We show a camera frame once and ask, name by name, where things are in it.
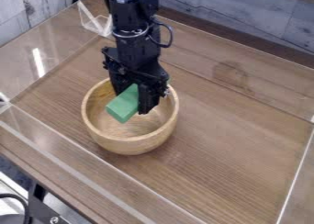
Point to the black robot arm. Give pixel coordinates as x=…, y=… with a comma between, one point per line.
x=134, y=17

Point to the clear acrylic corner bracket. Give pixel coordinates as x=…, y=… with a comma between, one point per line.
x=100, y=24

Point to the black stand with cable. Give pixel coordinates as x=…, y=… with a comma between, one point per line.
x=37, y=212

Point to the wooden bowl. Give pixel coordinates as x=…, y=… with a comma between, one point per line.
x=138, y=136

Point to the clear acrylic barrier wall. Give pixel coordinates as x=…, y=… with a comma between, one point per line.
x=236, y=165

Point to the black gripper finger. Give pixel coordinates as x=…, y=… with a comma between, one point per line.
x=149, y=97
x=122, y=81

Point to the green rectangular block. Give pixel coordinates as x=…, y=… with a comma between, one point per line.
x=124, y=107

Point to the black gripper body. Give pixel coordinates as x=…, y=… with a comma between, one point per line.
x=136, y=54

